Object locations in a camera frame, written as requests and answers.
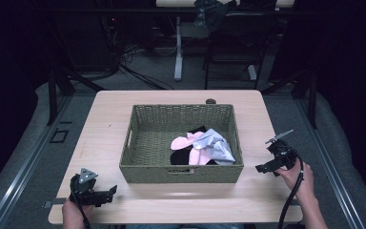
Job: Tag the light blue sock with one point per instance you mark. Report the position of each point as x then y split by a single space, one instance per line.
216 146

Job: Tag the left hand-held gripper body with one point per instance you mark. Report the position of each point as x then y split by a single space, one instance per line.
83 187

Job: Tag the person's right hand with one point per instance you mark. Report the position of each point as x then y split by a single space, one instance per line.
298 181

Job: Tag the pink sock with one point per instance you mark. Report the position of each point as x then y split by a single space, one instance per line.
184 143

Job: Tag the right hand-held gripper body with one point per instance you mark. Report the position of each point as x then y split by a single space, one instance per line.
282 152

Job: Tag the dark cloth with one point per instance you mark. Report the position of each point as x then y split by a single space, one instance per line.
211 12

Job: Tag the black sock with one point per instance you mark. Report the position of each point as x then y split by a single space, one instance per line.
179 157

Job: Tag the white desk leg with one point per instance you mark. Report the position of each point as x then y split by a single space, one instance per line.
178 51

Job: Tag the round table grommet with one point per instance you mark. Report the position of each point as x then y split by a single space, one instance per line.
210 101

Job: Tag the black metal stand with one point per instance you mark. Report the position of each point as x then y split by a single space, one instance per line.
60 86
301 89

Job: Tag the person's left hand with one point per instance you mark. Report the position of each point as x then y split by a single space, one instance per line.
73 213

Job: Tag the green woven basket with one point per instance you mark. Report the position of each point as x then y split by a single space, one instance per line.
158 146

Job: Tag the black chair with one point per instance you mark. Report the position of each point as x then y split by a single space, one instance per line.
235 41

